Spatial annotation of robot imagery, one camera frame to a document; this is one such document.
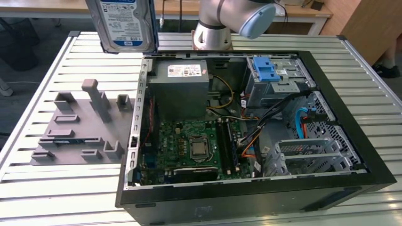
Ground hard disk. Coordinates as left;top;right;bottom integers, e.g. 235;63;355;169
84;0;159;54

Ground wooden cabinet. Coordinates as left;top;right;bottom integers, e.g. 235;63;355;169
341;0;402;66

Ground metal optical drive cage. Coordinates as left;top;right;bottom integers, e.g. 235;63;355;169
244;56;317;109

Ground black graphics card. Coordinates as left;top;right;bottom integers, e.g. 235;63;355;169
171;166;219;183

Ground grey parts rack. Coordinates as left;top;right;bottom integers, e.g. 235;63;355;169
29;79;136;167

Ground person's black shoe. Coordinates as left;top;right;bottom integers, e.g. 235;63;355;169
371;61;402;80

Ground orange wire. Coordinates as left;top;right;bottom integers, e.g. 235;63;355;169
242;141;262;159

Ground silver CPU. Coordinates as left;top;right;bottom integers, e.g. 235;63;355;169
191;141;210;157

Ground black open PC case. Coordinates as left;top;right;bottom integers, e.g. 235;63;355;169
115;49;397;225

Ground wooden desk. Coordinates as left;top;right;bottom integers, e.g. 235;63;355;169
0;0;334;33

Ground blue drive bracket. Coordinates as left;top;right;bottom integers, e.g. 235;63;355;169
253;56;282;82

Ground green motherboard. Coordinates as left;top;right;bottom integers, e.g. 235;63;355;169
139;119;255;184

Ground thin red wire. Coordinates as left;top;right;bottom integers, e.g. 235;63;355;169
143;97;156;147

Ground black mesh bin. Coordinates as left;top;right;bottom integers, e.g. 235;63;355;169
0;17;41;72

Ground grey furniture foot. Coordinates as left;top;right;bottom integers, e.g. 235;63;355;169
0;77;13;97

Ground blue wire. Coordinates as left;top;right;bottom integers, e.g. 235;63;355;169
295;105;315;141

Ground metal disk bay cage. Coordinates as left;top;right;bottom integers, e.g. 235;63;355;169
265;137;369;176

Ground RAM stick in rack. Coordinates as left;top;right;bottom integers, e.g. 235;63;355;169
54;139;86;145

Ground yellow wires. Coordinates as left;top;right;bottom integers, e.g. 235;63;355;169
207;74;235;110

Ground grey power supply unit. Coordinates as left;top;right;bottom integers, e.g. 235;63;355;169
147;59;211;122

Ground black cable bundle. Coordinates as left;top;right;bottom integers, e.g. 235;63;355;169
243;90;315;151

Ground RAM stick in slot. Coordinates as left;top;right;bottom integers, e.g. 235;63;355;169
227;121;242;174

